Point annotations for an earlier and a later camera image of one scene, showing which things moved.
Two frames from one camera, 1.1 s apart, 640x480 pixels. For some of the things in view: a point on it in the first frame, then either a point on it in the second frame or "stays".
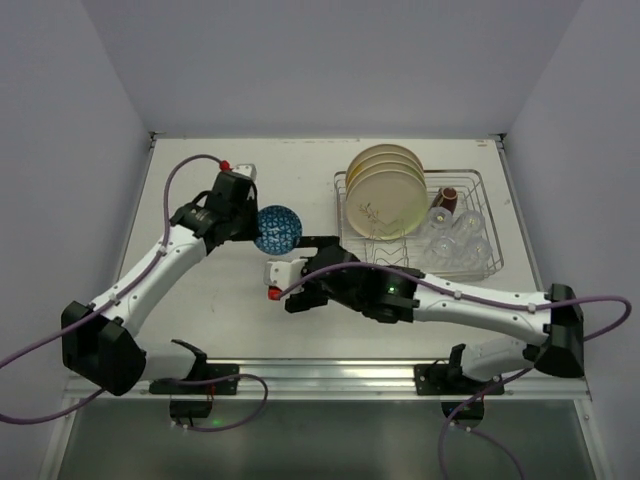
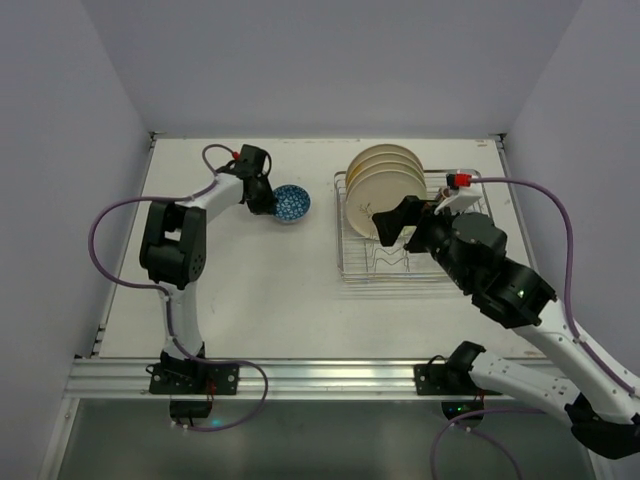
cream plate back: (382, 148) stays
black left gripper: (248, 220) → (260, 195)
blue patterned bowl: (277, 227) → (293, 203)
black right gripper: (316, 273) → (417, 230)
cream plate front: (386, 204) stays
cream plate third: (382, 156) stays
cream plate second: (384, 165) stays
